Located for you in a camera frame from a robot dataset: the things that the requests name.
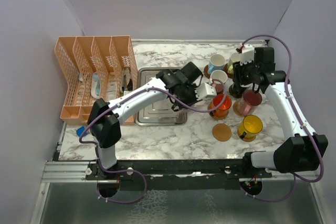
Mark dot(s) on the grey stapler in organizer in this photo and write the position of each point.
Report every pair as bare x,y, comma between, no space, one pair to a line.
126,81

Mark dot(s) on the stainless steel tray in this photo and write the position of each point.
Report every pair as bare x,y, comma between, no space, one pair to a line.
159,113

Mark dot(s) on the orange mug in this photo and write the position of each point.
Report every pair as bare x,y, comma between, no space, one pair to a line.
224,103

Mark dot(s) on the white mug pink handle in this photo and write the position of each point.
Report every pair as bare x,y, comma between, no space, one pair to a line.
218,78

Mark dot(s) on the pale yellow mug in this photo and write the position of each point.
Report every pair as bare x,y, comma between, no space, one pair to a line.
235,57

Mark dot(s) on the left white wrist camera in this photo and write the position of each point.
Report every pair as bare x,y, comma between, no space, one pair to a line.
205,92

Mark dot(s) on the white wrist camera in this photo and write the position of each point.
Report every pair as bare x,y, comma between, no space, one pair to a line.
205,92
246,54

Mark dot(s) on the brown ringed wooden coaster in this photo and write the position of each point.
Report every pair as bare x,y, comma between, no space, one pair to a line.
205,71

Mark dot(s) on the small blue object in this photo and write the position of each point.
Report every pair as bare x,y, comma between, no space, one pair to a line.
80,130

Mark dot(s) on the light blue mug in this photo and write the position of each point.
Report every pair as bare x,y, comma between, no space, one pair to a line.
216,62

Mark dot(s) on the light wood grooved coaster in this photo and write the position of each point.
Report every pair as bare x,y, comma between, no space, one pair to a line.
246,136

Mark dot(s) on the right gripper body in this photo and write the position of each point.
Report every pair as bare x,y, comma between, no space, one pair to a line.
245,74

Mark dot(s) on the blue white package in organizer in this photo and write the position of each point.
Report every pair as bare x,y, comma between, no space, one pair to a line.
95,86

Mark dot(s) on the black front mounting rail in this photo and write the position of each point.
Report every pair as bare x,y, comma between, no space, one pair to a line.
189,174

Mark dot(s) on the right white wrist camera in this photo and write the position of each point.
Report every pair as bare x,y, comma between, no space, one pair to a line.
246,54

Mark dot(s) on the peach plastic file organizer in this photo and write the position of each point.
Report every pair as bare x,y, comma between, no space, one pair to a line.
79,57

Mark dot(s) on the black mug white inside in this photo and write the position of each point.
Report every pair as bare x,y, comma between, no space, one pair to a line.
237,91

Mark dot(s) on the light wood round coaster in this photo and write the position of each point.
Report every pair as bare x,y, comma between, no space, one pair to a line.
222,132

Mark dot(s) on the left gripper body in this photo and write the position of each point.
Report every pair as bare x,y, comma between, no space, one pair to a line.
188,96

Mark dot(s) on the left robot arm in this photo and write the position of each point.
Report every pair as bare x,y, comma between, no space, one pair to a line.
106,117

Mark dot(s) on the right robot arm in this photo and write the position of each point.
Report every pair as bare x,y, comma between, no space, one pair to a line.
303,148

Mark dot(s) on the dusty pink mug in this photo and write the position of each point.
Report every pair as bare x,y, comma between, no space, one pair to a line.
252,101

